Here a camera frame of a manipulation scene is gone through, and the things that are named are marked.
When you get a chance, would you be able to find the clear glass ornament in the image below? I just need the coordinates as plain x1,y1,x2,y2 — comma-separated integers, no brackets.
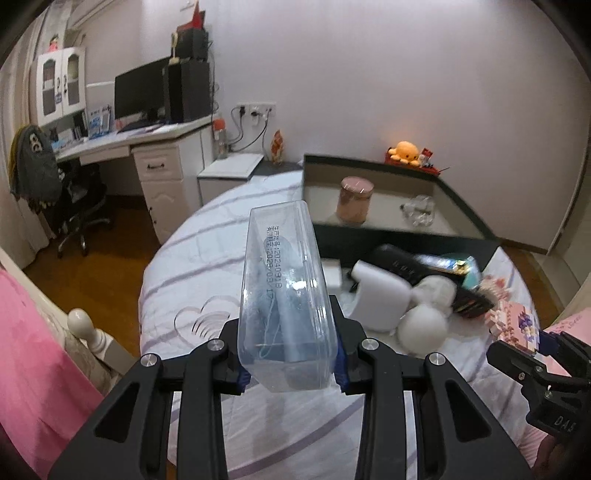
401,195,435,227

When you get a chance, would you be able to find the white wall cabinet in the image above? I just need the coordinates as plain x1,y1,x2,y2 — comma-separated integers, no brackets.
30,47,86,126

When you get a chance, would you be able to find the dark hanging jacket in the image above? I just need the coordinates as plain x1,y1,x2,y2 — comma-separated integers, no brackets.
9,124,62,205

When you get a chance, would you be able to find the white low side cabinet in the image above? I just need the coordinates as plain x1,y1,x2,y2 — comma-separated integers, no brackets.
197,153,263,206

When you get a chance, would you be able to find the black small speaker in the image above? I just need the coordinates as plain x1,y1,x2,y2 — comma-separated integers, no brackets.
175,28,209,61

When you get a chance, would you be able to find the rose gold canister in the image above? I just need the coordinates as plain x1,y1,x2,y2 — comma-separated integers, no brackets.
335,176,375,225

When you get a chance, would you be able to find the pink doll on cabinet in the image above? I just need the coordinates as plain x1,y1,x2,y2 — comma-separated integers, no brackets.
47,34,60,53

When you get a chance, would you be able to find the teal heart-shaped box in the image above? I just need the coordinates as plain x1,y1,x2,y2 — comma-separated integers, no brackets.
414,254,482,290

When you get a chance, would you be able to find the white square box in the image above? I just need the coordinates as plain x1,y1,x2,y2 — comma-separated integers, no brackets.
349,261,412,332

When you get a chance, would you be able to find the orange octopus plush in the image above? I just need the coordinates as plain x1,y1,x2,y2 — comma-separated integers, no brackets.
388,141,421,163

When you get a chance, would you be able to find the clear plastic box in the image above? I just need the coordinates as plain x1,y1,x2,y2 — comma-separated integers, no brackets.
238,200,339,393

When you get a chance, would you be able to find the black computer tower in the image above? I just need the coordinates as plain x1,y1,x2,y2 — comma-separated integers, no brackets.
163,59,213,124

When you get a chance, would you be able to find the black computer monitor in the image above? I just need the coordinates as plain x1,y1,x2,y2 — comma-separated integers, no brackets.
114,58,169,120

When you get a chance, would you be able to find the white round figurine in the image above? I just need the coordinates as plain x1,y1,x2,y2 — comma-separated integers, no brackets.
397,275,457,357

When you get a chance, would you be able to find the wall power strip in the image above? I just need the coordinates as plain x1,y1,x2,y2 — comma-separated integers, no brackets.
238,102,276,116

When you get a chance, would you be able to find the round striped bed cover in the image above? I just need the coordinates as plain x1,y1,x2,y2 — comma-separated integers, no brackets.
138,172,544,479

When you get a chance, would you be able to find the orange capped bottle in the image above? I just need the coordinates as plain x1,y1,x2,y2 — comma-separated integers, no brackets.
212,118,228,159

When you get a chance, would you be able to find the pink building block toy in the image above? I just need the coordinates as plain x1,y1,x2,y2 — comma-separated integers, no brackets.
479,275,539,355

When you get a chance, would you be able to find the black office chair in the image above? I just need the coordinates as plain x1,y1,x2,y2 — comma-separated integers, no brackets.
44,160,113,259

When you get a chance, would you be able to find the pink blanket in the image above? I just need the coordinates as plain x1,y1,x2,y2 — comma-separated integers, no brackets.
1,271,103,479

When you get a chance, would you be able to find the white desk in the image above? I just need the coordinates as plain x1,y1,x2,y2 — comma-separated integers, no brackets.
56,114,217,244

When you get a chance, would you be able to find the black storage tray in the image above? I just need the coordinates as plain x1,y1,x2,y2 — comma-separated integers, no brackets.
303,154,500,268

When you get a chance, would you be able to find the white bed post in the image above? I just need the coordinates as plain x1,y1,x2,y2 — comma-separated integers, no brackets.
67,308,136,376

